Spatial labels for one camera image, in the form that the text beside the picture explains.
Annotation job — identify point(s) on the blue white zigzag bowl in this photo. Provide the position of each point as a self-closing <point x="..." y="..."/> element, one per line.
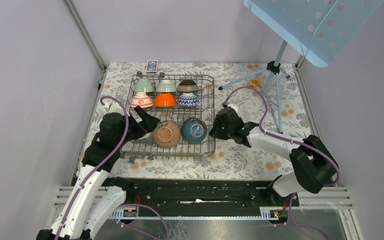
<point x="188" y="99"/>

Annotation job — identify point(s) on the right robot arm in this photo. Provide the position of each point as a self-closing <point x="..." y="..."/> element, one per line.
<point x="313" y="165"/>

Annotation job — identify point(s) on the pale green bowl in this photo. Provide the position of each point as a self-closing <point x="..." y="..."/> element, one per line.
<point x="144" y="85"/>

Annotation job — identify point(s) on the playing card box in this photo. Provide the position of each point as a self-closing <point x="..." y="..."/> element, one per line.
<point x="151" y="66"/>

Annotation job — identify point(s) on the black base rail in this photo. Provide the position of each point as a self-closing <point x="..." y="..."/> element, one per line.
<point x="191" y="198"/>

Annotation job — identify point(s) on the brown floral bowl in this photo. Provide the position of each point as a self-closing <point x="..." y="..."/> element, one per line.
<point x="167" y="134"/>

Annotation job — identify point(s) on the black patterned bowl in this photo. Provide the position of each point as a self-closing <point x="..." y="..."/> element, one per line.
<point x="187" y="86"/>

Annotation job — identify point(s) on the dark blue bowl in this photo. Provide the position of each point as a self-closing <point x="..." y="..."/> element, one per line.
<point x="194" y="130"/>

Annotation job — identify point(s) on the red white bowl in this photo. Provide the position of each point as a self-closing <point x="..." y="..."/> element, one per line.
<point x="142" y="100"/>

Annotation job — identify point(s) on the green dotted white bowl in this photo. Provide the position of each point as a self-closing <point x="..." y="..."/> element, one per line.
<point x="166" y="86"/>

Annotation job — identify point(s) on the orange butterfly toy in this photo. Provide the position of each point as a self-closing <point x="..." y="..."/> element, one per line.
<point x="254" y="83"/>

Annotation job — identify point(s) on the blue music stand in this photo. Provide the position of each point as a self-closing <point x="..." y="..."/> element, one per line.
<point x="317" y="29"/>

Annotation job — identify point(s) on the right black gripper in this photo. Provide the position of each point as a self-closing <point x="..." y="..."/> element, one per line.
<point x="215" y="131"/>

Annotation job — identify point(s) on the grey wire dish rack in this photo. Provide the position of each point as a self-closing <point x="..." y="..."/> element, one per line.
<point x="146" y="146"/>

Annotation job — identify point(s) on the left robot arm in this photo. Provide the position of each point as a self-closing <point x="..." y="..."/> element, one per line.
<point x="79" y="219"/>

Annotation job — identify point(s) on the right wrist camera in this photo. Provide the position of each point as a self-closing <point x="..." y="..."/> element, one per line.
<point x="233" y="106"/>

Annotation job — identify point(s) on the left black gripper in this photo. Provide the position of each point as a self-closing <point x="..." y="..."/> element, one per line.
<point x="148" y="123"/>

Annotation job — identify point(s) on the orange bowl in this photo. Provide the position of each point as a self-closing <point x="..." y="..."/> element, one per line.
<point x="164" y="99"/>

